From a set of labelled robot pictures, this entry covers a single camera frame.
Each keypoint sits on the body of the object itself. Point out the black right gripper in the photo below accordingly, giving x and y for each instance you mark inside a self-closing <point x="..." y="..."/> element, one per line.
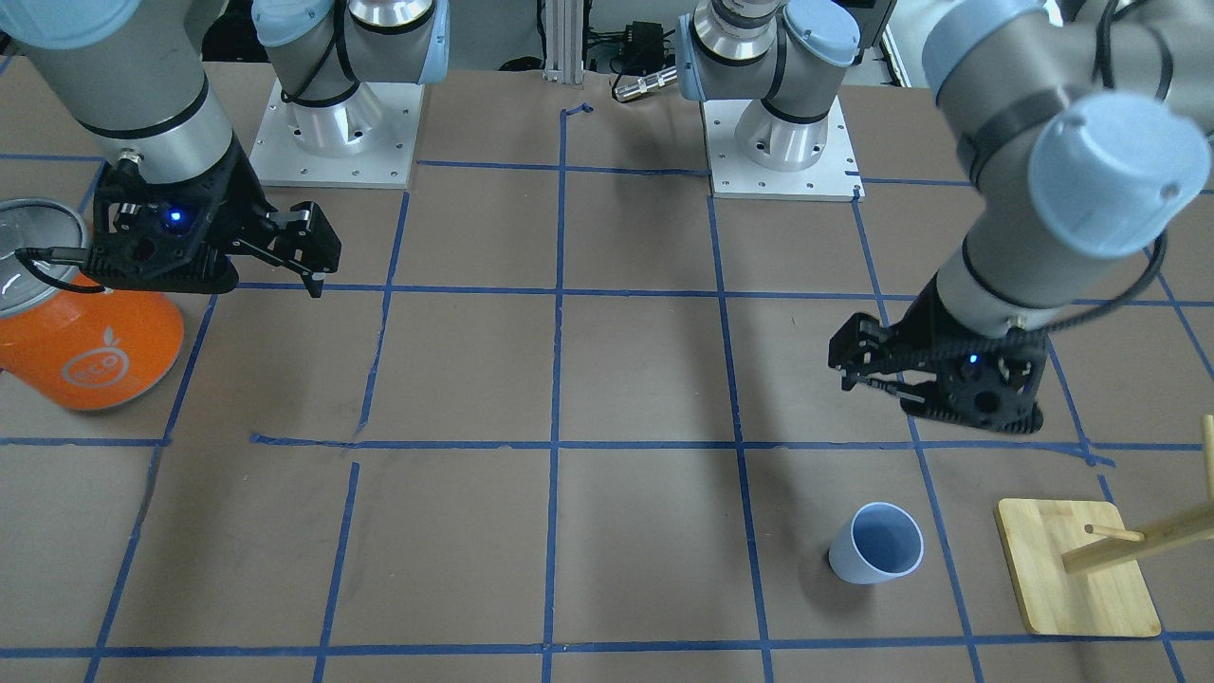
<point x="239" y="201"/>

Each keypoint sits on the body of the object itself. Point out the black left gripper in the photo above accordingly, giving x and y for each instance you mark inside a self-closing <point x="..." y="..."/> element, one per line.
<point x="922" y="323"/>

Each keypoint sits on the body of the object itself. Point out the light blue plastic cup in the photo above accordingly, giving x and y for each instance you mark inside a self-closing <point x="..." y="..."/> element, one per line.
<point x="881" y="542"/>

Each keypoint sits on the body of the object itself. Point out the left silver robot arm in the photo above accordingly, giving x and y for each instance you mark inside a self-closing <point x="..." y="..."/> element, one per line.
<point x="1085" y="141"/>

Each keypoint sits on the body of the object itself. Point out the orange can with metal lid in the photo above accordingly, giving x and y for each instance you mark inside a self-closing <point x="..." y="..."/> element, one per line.
<point x="85" y="352"/>

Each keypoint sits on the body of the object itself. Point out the wooden mug tree stand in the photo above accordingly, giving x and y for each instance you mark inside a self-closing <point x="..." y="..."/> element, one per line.
<point x="1077" y="568"/>

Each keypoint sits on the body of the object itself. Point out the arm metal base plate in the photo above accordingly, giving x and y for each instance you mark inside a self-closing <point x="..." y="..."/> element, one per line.
<point x="366" y="142"/>
<point x="753" y="155"/>

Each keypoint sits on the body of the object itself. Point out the aluminium frame post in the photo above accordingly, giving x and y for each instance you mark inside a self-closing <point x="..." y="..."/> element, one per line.
<point x="563" y="24"/>

